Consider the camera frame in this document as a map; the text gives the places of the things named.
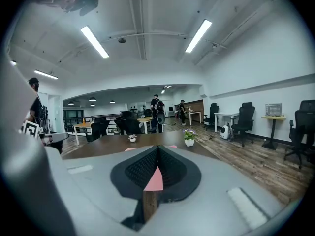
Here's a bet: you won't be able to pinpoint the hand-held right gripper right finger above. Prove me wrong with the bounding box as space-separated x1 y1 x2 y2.
145 145 288 236

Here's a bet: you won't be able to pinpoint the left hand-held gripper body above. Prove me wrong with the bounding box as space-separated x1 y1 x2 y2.
19 120 54 147

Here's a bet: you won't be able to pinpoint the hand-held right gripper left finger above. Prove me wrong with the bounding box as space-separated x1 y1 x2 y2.
61 145 158 223

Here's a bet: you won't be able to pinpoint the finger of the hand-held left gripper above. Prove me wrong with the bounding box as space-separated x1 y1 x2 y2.
50 132 70 144

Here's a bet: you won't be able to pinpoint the dark wooden desk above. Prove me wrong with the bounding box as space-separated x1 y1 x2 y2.
61 131 220 222

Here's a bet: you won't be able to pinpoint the white desk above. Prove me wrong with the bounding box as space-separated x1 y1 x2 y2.
213 112 240 133

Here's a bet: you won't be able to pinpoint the wooden table white legs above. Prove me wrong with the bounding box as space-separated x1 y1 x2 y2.
73 121 95 145
136 116 155 134

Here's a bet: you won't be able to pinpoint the black office chair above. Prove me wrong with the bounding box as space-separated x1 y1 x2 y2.
283 99 315 169
115 111 143 135
203 103 220 131
85 117 110 143
230 102 256 148

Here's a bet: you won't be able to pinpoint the purple flower potted plant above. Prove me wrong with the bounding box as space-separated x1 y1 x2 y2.
182 128 198 147

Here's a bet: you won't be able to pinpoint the white round carrier backpack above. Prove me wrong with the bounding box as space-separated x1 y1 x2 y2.
220 124 232 140

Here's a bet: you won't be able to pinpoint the long ceiling tube light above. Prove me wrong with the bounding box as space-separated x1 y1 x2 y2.
185 19 213 54
80 25 110 59
33 69 59 80

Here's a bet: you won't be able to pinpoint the black backpack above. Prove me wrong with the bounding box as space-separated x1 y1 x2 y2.
154 99 166 125

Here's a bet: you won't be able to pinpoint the grey grid board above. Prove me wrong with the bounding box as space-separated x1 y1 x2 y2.
265 103 283 117

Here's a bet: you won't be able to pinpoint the round yellow pedestal table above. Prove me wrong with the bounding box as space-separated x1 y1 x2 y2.
261 116 286 150

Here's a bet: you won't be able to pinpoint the black head-worn camera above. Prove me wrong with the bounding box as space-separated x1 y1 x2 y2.
79 0 99 17

